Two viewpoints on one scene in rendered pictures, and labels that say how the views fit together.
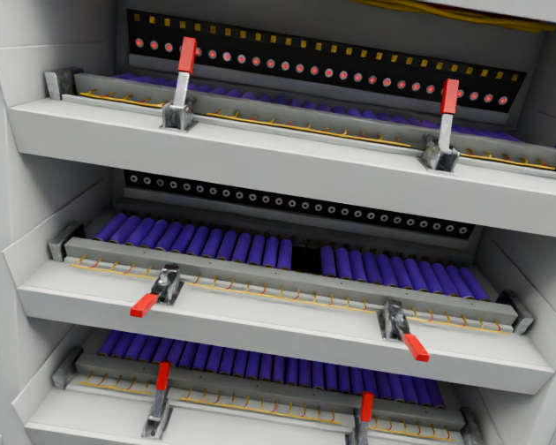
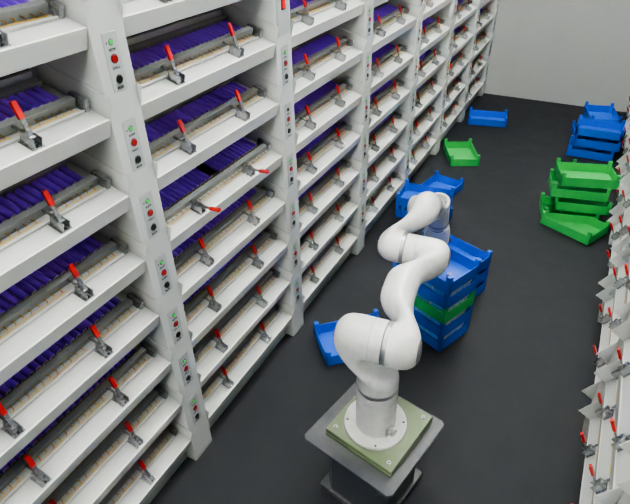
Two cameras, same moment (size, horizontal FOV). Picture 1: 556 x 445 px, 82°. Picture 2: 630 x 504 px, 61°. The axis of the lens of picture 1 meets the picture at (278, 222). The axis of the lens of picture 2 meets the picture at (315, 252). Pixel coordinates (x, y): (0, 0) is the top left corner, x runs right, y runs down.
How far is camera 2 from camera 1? 1.44 m
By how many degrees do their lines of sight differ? 58
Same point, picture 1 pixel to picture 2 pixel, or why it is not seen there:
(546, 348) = (277, 150)
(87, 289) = (182, 226)
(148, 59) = not seen: hidden behind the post
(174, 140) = (196, 156)
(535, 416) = (283, 171)
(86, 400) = (182, 277)
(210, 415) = (214, 248)
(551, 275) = (268, 127)
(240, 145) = (211, 145)
